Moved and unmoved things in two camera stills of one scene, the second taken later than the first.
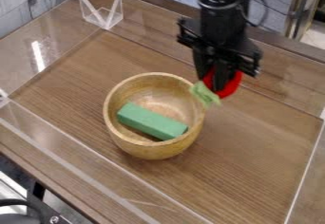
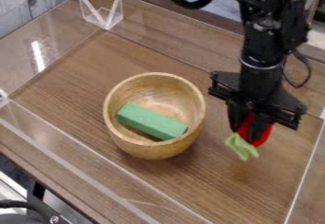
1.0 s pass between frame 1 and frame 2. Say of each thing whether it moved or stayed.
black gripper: moved
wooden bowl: stayed
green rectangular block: stayed
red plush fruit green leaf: moved
